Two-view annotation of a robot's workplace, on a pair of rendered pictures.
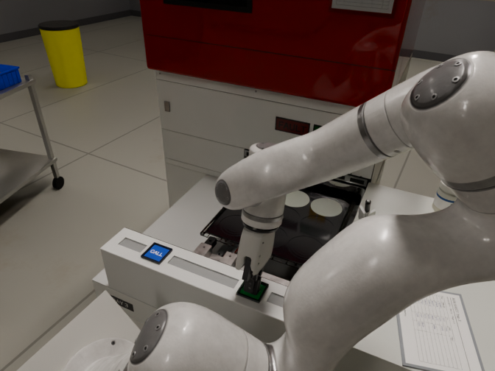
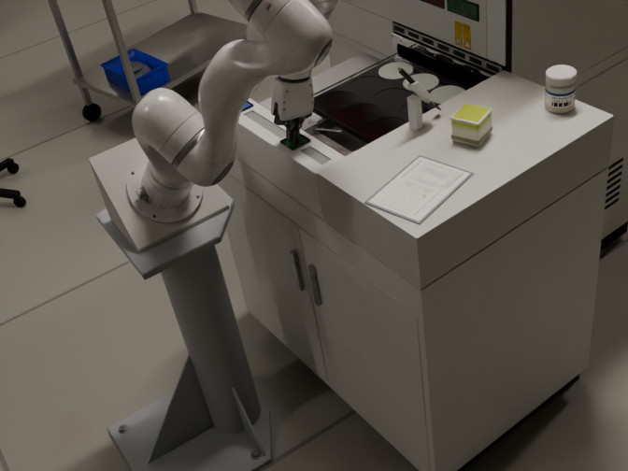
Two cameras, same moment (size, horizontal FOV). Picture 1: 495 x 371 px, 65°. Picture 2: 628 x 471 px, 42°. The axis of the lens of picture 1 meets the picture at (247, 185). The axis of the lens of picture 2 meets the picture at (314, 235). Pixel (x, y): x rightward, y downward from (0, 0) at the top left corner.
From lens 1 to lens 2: 1.39 m
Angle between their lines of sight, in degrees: 29
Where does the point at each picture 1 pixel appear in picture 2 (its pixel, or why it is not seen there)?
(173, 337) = (148, 96)
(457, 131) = not seen: outside the picture
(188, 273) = (254, 123)
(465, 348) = (427, 204)
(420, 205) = (535, 98)
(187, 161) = (345, 35)
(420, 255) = (236, 55)
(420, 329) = (404, 186)
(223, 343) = (174, 107)
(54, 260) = not seen: hidden behind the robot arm
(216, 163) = (370, 38)
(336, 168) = not seen: hidden behind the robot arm
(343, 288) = (208, 72)
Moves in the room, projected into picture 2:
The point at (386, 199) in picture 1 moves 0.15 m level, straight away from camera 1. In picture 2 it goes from (502, 89) to (542, 65)
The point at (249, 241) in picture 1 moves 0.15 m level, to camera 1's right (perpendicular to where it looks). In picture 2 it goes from (277, 88) to (332, 96)
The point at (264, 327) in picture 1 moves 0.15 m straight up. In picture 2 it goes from (294, 172) to (284, 120)
